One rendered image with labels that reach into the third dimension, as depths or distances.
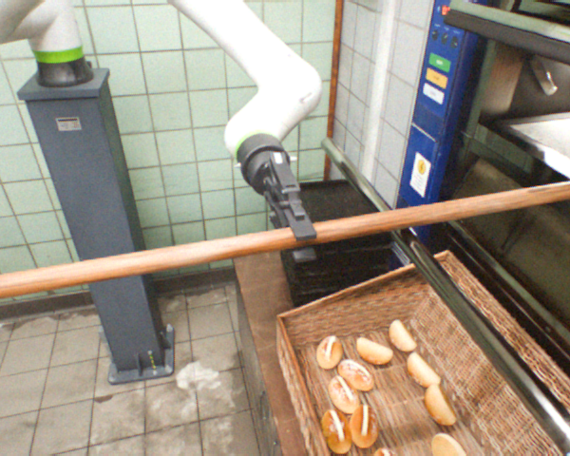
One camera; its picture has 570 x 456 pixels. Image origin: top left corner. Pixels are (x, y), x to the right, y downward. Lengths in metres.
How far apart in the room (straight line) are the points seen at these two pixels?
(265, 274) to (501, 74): 0.90
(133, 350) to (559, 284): 1.50
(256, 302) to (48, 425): 0.99
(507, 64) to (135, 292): 1.34
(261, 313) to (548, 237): 0.79
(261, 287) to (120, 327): 0.63
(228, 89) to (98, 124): 0.65
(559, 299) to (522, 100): 0.47
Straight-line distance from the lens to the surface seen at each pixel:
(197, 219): 2.06
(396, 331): 1.26
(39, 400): 2.09
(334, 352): 1.19
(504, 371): 0.55
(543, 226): 1.03
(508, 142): 1.05
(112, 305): 1.73
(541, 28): 0.79
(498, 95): 1.13
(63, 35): 1.32
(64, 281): 0.60
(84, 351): 2.17
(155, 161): 1.91
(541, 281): 1.02
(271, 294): 1.41
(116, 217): 1.48
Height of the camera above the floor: 1.56
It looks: 35 degrees down
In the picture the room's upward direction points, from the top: straight up
